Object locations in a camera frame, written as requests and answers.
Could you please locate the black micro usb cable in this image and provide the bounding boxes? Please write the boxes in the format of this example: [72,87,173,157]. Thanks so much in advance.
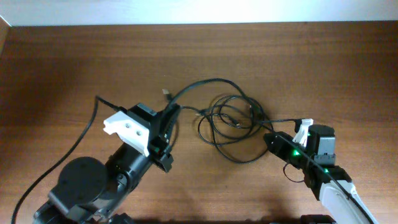
[195,105,271,164]

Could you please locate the right camera black cable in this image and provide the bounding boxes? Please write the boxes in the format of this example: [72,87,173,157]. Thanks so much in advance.
[261,118,379,224]

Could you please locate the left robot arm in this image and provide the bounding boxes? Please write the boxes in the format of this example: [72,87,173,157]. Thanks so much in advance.
[34,103,182,223]

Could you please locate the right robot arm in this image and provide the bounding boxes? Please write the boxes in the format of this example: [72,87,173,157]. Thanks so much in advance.
[264,124,377,223]

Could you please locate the camera black cable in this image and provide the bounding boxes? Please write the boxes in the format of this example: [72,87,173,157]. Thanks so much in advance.
[11,95,127,224]
[261,118,379,224]

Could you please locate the thin black usb cable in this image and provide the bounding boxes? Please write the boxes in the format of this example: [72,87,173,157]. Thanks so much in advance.
[180,94,274,138]

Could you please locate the left camera black cable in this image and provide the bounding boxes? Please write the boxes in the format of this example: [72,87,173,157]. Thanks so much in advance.
[11,95,127,224]

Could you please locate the thick black cable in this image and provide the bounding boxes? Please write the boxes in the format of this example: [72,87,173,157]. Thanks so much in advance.
[162,77,249,108]

